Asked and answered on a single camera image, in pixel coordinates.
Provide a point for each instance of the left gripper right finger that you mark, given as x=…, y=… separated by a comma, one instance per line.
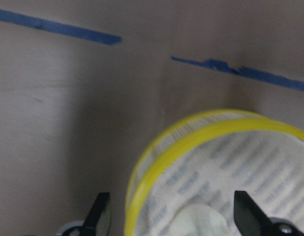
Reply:
x=250, y=220

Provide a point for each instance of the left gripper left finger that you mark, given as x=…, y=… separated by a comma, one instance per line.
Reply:
x=98, y=220

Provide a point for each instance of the white bun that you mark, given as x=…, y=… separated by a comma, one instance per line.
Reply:
x=198, y=220

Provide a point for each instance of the lower yellow steamer layer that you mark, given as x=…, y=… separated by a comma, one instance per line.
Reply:
x=205, y=158

